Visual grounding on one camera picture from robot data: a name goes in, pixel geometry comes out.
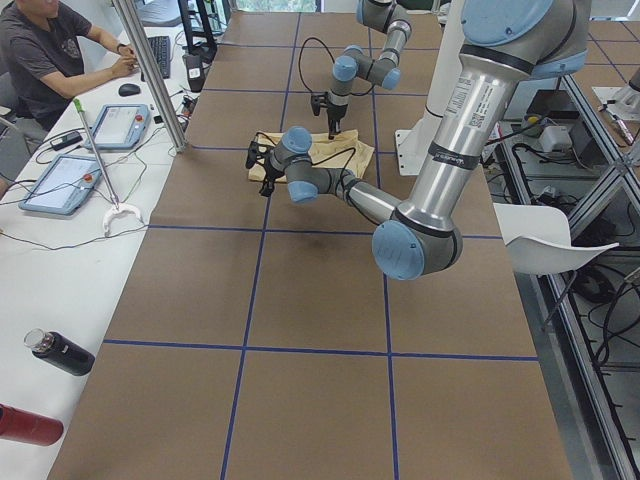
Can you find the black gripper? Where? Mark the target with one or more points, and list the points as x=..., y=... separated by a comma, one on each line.
x=334, y=114
x=269, y=173

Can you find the cream long sleeve shirt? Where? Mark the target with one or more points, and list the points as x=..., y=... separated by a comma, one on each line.
x=344, y=148

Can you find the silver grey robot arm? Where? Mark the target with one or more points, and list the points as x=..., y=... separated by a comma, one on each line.
x=390, y=18
x=504, y=43

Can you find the reacher grabber stick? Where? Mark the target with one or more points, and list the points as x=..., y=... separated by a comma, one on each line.
x=117, y=209

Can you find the far blue teach pendant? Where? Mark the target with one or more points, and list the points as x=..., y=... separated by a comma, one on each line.
x=120, y=126

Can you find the blue teach pendant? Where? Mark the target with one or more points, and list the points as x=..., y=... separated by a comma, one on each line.
x=64, y=186
x=120, y=126

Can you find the black computer mouse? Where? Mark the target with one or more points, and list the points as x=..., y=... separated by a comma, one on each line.
x=129, y=89

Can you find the black keyboard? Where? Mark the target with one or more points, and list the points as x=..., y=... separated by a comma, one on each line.
x=161, y=49

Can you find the near blue teach pendant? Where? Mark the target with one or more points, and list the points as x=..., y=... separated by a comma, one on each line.
x=64, y=186

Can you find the white plastic chair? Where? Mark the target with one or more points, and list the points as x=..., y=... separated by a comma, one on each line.
x=538, y=240

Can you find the seated person grey shirt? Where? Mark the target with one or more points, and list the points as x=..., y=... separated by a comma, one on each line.
x=39, y=42

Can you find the black water bottle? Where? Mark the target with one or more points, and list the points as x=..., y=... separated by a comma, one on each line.
x=57, y=350

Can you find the red water bottle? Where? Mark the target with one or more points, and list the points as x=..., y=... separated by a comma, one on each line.
x=28, y=427

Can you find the aluminium frame post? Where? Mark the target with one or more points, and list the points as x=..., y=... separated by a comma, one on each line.
x=134, y=29

